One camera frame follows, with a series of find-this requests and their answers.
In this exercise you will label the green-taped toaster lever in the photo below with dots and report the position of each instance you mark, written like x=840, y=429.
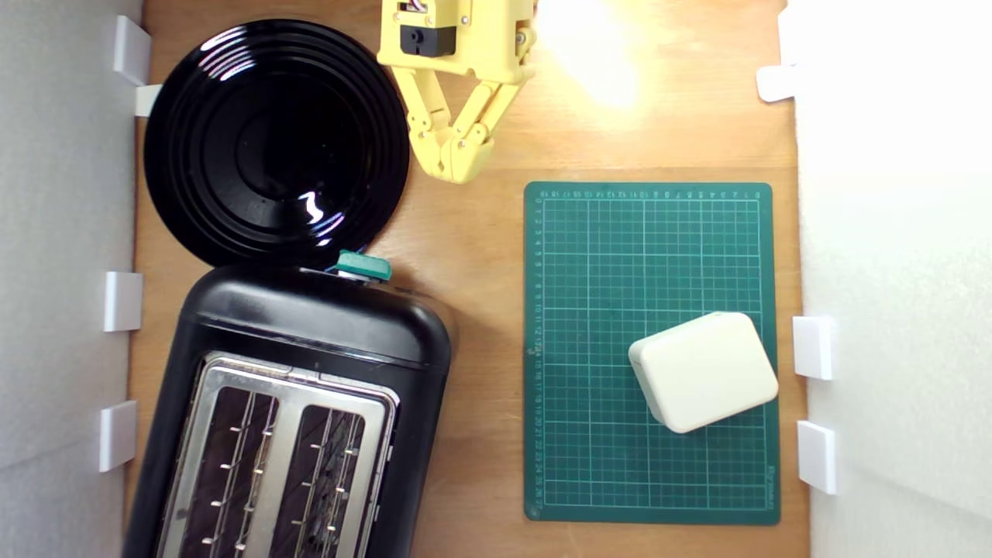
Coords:
x=364, y=265

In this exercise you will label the black two-slot toaster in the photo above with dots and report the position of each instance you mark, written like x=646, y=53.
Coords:
x=310, y=318

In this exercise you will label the black plate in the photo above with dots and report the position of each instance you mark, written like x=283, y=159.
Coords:
x=271, y=147

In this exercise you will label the green cutting mat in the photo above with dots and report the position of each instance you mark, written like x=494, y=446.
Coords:
x=604, y=434

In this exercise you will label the white block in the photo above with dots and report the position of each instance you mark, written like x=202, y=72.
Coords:
x=705, y=372

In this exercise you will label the white wall clip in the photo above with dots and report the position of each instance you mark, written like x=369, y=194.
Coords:
x=814, y=347
x=775, y=83
x=147, y=101
x=132, y=50
x=818, y=457
x=124, y=301
x=118, y=435

